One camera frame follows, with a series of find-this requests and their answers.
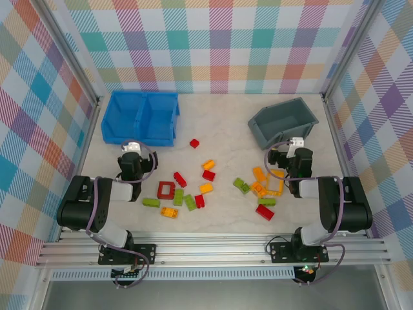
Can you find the green lego brick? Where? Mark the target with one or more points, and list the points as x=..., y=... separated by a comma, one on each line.
x=266, y=201
x=190, y=202
x=151, y=202
x=242, y=184
x=178, y=197

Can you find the aluminium side rail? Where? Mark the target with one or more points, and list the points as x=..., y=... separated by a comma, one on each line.
x=336, y=135
x=88, y=135

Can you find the grey plastic bin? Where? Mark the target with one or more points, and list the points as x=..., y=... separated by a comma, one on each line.
x=277, y=124

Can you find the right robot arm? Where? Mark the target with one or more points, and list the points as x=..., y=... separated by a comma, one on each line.
x=351, y=210

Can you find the small red lego brick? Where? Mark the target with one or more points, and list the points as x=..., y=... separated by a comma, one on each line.
x=194, y=143

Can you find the circuit board with lit LEDs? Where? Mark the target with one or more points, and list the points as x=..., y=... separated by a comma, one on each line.
x=306, y=270

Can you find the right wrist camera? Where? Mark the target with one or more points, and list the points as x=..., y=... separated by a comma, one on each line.
x=297, y=142

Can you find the blue double-compartment bin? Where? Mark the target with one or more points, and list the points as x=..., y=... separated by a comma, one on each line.
x=155, y=119

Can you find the yellow lego frame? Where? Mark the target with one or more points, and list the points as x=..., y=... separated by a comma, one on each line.
x=275, y=192

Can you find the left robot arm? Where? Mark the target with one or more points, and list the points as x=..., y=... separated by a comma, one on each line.
x=80, y=206

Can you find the grey metal panel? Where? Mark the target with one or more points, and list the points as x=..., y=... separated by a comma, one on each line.
x=209, y=297

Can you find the aluminium frame post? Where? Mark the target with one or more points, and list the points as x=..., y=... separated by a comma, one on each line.
x=351, y=51
x=71, y=51

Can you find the small black circuit board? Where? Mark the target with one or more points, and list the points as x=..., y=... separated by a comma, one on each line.
x=127, y=274

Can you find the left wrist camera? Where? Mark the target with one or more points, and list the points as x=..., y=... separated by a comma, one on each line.
x=131, y=147

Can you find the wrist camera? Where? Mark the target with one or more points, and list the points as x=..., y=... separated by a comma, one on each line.
x=297, y=142
x=131, y=147

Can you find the orange square lego brick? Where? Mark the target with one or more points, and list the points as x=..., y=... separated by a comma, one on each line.
x=259, y=189

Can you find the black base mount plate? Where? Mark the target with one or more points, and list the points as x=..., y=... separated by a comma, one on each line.
x=282, y=253
x=146, y=253

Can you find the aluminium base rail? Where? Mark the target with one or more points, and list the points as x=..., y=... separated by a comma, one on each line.
x=209, y=250

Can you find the red lego frame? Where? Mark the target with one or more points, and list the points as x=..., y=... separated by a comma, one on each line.
x=159, y=191

